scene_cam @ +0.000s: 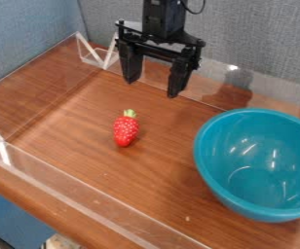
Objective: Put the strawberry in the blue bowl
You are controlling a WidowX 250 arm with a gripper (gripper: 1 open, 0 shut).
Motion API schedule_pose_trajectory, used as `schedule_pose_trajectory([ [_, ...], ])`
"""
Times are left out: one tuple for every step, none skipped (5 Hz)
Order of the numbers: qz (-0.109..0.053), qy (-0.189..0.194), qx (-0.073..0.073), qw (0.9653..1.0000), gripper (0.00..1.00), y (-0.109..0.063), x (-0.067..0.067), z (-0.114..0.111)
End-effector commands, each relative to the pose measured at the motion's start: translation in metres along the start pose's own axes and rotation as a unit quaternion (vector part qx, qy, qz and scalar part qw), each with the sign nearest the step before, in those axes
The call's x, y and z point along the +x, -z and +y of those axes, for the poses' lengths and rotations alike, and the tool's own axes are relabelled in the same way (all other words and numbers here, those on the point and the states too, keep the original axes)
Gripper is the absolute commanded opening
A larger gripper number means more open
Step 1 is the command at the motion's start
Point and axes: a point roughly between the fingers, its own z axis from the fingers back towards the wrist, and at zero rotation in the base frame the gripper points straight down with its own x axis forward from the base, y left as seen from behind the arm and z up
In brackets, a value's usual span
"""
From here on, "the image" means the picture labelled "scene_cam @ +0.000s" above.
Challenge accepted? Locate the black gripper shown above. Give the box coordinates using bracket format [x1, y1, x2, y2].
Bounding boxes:
[117, 19, 207, 98]

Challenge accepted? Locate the clear acrylic barrier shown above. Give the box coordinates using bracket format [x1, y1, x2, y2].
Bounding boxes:
[0, 135, 211, 249]
[76, 32, 300, 116]

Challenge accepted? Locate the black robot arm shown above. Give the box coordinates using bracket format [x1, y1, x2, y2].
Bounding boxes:
[116, 0, 207, 98]

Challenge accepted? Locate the clear acrylic front barrier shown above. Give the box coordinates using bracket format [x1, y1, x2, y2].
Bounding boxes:
[0, 135, 211, 249]

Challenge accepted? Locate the red toy strawberry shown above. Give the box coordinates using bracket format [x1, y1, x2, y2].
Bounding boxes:
[114, 109, 140, 147]

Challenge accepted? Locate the clear acrylic back barrier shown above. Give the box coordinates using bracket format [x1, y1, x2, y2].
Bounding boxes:
[76, 32, 300, 116]

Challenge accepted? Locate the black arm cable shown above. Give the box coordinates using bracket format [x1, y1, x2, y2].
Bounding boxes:
[180, 0, 208, 16]

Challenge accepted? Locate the blue plastic bowl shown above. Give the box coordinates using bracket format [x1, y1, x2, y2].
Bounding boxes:
[193, 108, 300, 223]

